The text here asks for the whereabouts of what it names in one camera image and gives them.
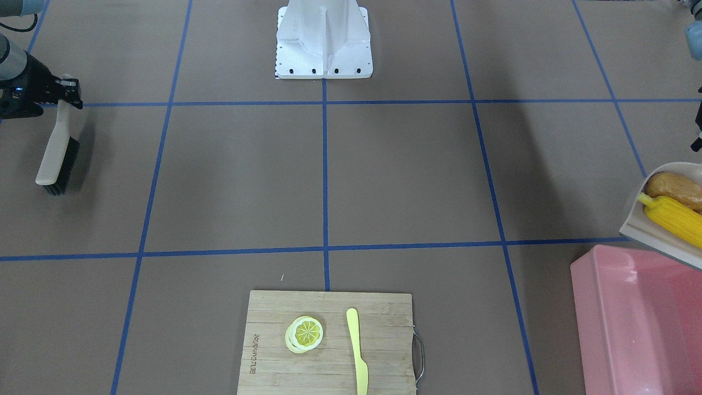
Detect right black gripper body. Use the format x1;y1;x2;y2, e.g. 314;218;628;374
1;55;83;120

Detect beige hand brush black bristles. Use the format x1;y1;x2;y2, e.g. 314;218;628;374
35;99;80;196

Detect brown toy potato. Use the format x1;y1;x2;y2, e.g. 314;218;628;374
643;172;701;213

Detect beige plastic dustpan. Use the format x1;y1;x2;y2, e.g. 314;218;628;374
619;162;701;271

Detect yellow toy corn cob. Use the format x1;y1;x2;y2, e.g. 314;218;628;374
637;193;701;249

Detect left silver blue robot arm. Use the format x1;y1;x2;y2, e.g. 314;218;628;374
685;20;701;152

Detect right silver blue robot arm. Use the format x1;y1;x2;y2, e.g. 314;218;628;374
1;33;83;120

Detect pink plastic bin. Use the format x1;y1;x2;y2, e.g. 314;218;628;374
570;245;701;394

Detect bamboo cutting board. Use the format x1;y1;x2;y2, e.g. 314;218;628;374
236;290;421;394

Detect yellow toy lemon slice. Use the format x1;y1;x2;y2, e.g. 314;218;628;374
284;317;324;353

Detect yellow plastic toy knife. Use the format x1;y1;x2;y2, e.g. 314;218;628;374
346;308;370;394

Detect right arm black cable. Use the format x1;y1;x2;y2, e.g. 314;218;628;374
0;14;39;33

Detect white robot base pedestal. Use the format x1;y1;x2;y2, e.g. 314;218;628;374
274;1;373;80

